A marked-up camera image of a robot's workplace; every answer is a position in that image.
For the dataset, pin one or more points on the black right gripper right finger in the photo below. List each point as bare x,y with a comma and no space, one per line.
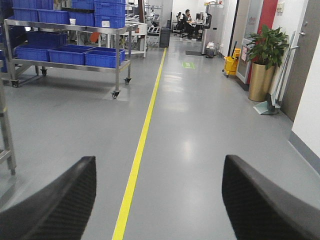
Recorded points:
258,209

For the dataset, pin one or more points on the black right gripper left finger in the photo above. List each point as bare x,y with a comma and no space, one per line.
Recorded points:
59,211

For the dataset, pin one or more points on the yellow floor tape line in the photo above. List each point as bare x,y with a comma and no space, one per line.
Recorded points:
125,207

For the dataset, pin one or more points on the yellow mop bucket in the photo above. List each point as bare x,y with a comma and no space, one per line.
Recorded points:
231,62

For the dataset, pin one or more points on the blue bin on cart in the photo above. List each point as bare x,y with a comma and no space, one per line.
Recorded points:
101,57
34,52
69,54

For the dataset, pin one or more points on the potted green plant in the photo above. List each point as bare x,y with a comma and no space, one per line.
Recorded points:
266,50

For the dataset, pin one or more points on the stainless steel wheeled cart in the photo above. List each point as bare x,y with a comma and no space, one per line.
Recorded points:
19,66

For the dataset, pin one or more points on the seated person in black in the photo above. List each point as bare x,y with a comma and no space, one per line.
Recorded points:
188,29

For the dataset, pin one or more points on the black trash bin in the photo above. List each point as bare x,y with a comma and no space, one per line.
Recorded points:
164,37

